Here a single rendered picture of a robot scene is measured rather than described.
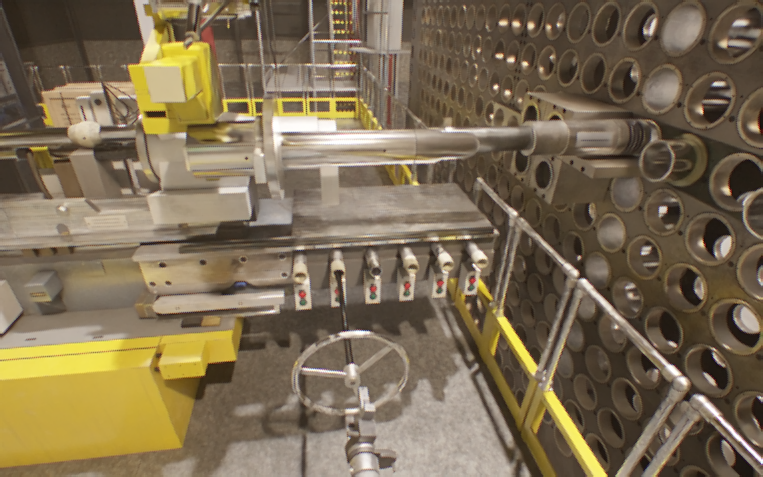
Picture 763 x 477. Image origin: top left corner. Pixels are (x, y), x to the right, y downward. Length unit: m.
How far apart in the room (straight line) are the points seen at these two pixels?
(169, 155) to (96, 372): 0.95
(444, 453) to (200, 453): 1.21
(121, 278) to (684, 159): 2.71
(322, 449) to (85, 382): 1.10
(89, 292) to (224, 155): 1.13
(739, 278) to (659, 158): 0.68
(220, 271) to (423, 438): 1.33
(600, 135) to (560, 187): 0.45
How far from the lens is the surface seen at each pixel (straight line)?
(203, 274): 2.06
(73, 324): 2.36
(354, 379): 1.32
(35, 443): 2.54
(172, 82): 1.29
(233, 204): 1.79
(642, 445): 1.64
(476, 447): 2.28
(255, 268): 2.00
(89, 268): 2.24
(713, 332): 2.42
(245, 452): 2.28
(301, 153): 1.51
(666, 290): 2.56
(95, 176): 2.40
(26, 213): 2.29
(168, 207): 1.86
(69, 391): 2.19
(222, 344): 1.99
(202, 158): 1.53
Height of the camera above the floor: 1.89
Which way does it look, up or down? 30 degrees down
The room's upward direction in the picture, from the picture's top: 2 degrees clockwise
